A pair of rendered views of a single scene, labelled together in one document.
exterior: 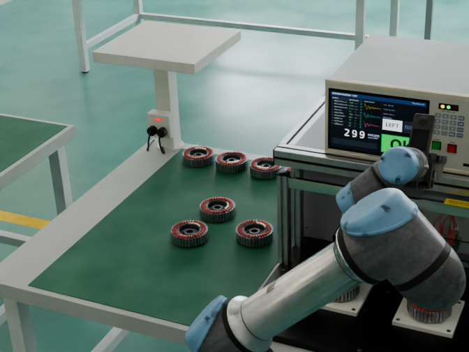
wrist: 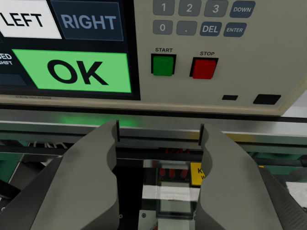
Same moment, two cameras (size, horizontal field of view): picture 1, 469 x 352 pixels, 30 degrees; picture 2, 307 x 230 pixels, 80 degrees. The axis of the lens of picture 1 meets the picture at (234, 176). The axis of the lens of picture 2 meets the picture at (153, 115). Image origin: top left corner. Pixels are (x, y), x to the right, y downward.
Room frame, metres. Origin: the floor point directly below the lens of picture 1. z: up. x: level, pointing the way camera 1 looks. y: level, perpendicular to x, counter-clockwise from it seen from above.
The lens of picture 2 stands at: (1.81, -0.44, 1.29)
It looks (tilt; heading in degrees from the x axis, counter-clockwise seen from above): 53 degrees down; 337
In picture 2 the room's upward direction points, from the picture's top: 1 degrees clockwise
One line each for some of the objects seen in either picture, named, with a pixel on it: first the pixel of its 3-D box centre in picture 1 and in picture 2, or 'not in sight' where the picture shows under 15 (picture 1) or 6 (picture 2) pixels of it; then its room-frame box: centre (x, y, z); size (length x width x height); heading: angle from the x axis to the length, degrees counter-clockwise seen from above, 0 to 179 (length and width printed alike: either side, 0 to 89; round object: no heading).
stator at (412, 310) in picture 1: (429, 304); not in sight; (1.81, -0.48, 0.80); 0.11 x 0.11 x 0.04
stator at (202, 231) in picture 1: (189, 233); not in sight; (2.26, 0.14, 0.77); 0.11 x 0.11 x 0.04
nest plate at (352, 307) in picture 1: (337, 292); not in sight; (1.91, -0.26, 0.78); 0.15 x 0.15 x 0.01; 64
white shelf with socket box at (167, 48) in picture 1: (173, 104); not in sight; (2.77, 0.20, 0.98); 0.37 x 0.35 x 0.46; 64
